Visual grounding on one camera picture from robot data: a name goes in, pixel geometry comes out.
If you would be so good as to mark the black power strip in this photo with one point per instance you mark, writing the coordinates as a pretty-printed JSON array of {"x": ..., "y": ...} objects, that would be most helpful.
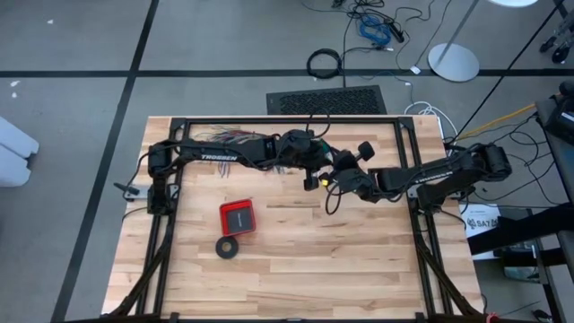
[{"x": 397, "y": 33}]

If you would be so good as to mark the black thin pole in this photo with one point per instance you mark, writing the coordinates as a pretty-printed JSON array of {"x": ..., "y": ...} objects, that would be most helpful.
[{"x": 507, "y": 69}]

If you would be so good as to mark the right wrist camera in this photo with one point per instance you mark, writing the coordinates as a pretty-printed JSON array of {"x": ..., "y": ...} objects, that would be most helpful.
[{"x": 325, "y": 178}]

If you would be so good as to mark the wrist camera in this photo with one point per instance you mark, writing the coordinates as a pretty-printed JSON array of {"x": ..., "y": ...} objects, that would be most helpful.
[
  {"x": 325, "y": 178},
  {"x": 310, "y": 181}
]

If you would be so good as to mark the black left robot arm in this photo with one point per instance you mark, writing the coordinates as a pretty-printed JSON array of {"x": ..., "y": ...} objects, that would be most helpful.
[{"x": 224, "y": 154}]

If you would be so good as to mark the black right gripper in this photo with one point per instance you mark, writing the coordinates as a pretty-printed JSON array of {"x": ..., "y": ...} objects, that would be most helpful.
[{"x": 347, "y": 161}]

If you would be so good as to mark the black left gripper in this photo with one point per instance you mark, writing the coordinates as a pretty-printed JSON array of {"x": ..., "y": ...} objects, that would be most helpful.
[{"x": 314, "y": 157}]

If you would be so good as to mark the white paper sign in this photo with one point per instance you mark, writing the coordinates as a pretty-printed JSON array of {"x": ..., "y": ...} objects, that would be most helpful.
[{"x": 482, "y": 222}]

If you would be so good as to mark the black tape roll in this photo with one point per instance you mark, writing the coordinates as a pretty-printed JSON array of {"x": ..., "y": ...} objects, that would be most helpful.
[{"x": 220, "y": 247}]

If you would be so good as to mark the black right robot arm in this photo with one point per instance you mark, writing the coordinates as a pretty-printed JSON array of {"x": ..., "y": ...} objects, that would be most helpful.
[{"x": 435, "y": 177}]

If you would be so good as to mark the black equipment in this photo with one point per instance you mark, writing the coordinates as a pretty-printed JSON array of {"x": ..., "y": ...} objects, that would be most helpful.
[{"x": 562, "y": 119}]

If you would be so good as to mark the yellow floor strip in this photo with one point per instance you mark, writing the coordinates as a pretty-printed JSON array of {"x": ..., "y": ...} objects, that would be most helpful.
[{"x": 498, "y": 121}]

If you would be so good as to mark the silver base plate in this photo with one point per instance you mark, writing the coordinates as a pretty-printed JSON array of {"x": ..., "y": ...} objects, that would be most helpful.
[{"x": 139, "y": 193}]

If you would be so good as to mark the red and black box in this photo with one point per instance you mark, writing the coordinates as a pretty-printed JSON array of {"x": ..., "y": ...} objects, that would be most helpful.
[{"x": 237, "y": 218}]

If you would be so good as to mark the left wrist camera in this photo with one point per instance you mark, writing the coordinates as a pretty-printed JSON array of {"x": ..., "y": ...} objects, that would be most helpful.
[{"x": 310, "y": 181}]

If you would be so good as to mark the small red object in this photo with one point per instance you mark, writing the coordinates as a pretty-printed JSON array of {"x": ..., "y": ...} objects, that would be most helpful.
[{"x": 492, "y": 317}]

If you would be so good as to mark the white foam block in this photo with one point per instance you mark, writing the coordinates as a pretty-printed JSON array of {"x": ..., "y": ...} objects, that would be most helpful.
[{"x": 13, "y": 152}]

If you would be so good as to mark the black beam structure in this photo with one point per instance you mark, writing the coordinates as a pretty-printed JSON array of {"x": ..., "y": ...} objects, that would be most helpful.
[{"x": 515, "y": 229}]

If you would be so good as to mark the black wheeled base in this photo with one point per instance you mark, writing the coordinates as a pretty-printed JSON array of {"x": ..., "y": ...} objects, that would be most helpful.
[{"x": 560, "y": 54}]

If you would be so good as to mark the grey round-base stand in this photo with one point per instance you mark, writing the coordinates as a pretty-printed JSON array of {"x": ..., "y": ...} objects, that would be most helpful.
[{"x": 454, "y": 63}]

